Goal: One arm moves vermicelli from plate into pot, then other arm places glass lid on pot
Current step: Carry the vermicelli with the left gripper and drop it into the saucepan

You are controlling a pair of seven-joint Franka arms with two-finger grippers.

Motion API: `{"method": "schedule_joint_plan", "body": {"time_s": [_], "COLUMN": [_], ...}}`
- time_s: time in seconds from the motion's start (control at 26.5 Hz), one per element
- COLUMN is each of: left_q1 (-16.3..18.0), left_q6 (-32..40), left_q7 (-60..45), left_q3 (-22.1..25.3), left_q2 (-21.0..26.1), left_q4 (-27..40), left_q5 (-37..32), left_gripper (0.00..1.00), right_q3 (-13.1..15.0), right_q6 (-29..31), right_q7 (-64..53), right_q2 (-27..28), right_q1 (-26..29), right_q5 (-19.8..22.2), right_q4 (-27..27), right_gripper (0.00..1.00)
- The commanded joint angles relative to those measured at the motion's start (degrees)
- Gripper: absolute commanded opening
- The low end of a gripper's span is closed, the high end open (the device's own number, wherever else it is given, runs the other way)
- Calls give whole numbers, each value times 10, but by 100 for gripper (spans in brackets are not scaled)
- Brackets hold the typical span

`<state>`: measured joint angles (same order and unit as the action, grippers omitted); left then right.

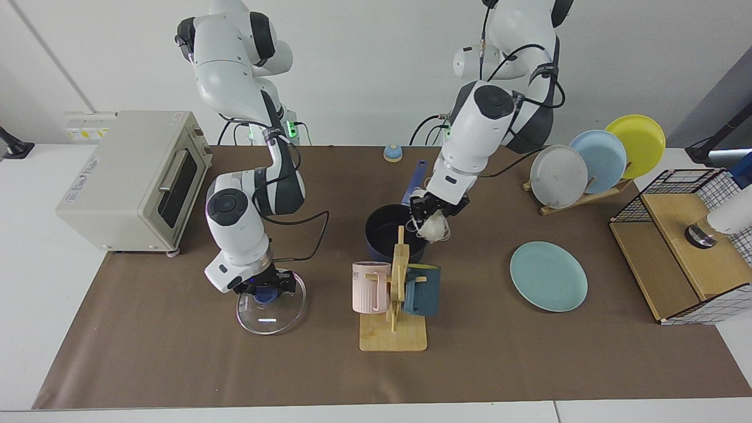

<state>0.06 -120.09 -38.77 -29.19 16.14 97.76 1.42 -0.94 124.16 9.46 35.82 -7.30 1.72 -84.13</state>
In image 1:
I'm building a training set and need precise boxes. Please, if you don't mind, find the yellow plate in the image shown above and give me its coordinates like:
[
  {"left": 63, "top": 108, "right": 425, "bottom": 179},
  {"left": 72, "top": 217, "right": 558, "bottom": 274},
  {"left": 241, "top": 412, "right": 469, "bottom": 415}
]
[{"left": 605, "top": 115, "right": 666, "bottom": 180}]

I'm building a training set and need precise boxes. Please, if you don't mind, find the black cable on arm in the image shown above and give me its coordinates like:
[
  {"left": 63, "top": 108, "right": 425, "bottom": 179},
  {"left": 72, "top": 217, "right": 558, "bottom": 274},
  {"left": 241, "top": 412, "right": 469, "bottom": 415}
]
[
  {"left": 470, "top": 0, "right": 566, "bottom": 180},
  {"left": 251, "top": 126, "right": 330, "bottom": 263}
]

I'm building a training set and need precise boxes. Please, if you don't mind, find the pale toaster oven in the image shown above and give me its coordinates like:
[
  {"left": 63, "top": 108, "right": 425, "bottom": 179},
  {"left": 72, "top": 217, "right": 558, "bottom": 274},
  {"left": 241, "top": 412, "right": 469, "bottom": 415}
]
[{"left": 56, "top": 110, "right": 213, "bottom": 257}]

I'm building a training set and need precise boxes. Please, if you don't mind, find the white wall socket strip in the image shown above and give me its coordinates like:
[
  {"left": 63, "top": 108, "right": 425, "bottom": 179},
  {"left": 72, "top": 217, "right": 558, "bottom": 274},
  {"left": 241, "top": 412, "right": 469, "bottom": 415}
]
[{"left": 63, "top": 112, "right": 113, "bottom": 142}]

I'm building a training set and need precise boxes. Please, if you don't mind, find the light blue plate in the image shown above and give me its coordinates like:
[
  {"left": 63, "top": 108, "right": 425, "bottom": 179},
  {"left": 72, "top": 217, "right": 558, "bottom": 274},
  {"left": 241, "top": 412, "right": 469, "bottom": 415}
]
[{"left": 569, "top": 130, "right": 627, "bottom": 194}]

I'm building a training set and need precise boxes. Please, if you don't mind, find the glass lid with blue knob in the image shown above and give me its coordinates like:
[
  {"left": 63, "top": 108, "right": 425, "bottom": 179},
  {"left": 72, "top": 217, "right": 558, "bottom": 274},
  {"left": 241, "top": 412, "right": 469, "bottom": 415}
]
[{"left": 236, "top": 269, "right": 307, "bottom": 335}]

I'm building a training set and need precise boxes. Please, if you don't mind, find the black base cable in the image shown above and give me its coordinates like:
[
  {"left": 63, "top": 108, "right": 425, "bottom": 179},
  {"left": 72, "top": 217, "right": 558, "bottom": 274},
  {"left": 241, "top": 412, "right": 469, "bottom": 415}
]
[
  {"left": 217, "top": 117, "right": 254, "bottom": 146},
  {"left": 409, "top": 115, "right": 450, "bottom": 146}
]

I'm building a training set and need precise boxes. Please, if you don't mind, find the wire basket with wooden floor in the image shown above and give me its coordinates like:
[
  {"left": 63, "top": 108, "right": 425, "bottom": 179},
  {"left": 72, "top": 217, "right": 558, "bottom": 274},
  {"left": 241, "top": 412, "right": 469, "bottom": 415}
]
[{"left": 609, "top": 169, "right": 752, "bottom": 325}]

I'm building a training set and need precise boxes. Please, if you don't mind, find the wooden cup stand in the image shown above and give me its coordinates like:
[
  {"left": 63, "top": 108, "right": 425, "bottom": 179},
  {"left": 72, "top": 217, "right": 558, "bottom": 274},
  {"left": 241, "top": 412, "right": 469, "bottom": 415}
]
[{"left": 360, "top": 226, "right": 428, "bottom": 352}]

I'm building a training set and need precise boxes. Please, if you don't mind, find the wooden plate rack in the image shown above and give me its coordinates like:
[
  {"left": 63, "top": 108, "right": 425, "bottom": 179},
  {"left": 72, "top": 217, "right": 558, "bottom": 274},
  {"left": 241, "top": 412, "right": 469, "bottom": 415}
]
[{"left": 523, "top": 176, "right": 634, "bottom": 216}]

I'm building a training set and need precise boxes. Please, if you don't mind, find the black clamp stand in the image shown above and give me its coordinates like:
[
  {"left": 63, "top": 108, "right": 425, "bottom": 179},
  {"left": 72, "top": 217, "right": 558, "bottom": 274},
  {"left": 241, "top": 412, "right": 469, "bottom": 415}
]
[
  {"left": 684, "top": 101, "right": 752, "bottom": 166},
  {"left": 0, "top": 126, "right": 35, "bottom": 159}
]

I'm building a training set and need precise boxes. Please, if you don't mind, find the black pan with blue handle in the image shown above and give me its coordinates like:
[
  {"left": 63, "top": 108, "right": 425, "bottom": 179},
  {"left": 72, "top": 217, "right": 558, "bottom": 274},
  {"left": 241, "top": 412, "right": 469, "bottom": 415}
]
[{"left": 365, "top": 160, "right": 430, "bottom": 263}]

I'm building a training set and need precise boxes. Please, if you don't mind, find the dark teal cup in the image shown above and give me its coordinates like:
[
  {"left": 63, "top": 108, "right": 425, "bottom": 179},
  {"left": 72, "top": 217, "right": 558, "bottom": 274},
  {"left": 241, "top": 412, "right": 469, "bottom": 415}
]
[{"left": 402, "top": 264, "right": 441, "bottom": 317}]

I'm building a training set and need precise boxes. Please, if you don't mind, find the pink ribbed cup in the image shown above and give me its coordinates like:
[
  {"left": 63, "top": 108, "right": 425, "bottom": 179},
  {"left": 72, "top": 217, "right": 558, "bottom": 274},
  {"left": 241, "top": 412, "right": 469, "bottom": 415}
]
[{"left": 352, "top": 261, "right": 392, "bottom": 315}]

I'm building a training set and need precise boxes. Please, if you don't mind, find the brown table cloth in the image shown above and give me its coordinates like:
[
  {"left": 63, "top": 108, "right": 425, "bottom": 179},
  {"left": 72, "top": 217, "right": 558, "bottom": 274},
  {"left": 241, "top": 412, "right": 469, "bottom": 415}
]
[{"left": 32, "top": 145, "right": 752, "bottom": 410}]

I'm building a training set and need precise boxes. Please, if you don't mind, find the pale green plate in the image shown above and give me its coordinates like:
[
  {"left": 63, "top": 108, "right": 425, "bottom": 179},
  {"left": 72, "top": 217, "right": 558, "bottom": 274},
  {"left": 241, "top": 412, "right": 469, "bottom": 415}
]
[{"left": 510, "top": 241, "right": 588, "bottom": 313}]

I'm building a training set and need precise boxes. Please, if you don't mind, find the grey white plate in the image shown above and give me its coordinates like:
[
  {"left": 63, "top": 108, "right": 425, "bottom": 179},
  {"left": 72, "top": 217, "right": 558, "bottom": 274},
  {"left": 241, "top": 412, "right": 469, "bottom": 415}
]
[{"left": 530, "top": 145, "right": 589, "bottom": 209}]

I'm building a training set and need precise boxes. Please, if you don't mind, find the blue blurred object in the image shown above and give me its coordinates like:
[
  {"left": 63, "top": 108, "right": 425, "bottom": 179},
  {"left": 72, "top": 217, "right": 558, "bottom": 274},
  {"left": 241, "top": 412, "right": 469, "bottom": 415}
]
[{"left": 727, "top": 152, "right": 752, "bottom": 190}]

